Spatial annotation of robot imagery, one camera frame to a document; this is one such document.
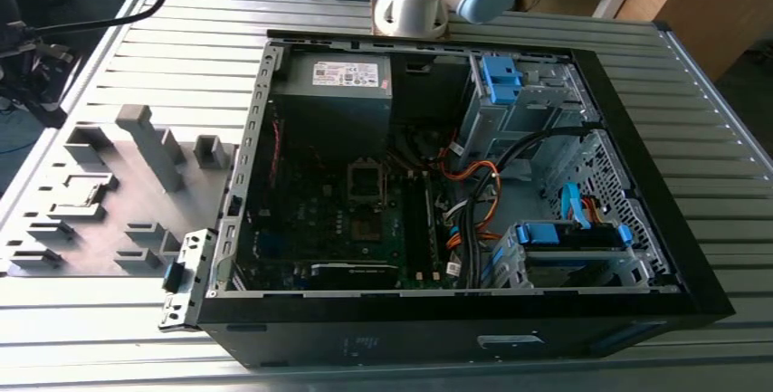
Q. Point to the silver card retention bracket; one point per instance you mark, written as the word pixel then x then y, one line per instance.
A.
pixel 199 270

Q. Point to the grey parts rack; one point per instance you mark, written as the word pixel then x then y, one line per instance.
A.
pixel 96 247

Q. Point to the black graphics card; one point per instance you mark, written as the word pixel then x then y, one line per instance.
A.
pixel 356 272

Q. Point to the green motherboard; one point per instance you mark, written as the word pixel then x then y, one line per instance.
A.
pixel 320 229

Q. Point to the thin metal locking lever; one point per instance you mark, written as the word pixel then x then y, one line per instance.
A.
pixel 383 188

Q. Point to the CPU socket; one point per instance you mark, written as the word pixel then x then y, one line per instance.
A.
pixel 364 228

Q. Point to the small square silver CPU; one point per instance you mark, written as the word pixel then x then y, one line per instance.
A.
pixel 90 195

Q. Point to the blue plastic drive latch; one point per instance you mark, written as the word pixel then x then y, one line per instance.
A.
pixel 500 79

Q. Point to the black RAM slot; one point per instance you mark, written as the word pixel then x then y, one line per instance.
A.
pixel 411 229
pixel 432 247

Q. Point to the black open PC case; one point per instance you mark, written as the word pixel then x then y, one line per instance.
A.
pixel 421 315

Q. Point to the silver perforated disk bay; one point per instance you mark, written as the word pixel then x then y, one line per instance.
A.
pixel 603 170

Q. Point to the wooden cabinet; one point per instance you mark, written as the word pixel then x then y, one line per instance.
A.
pixel 713 2

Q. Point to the grey power supply unit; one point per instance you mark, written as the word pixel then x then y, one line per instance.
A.
pixel 299 76

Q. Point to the hard disk in blue carrier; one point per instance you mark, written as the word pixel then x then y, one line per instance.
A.
pixel 540 232

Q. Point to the silver drive cage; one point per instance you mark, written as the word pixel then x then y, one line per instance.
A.
pixel 531 111

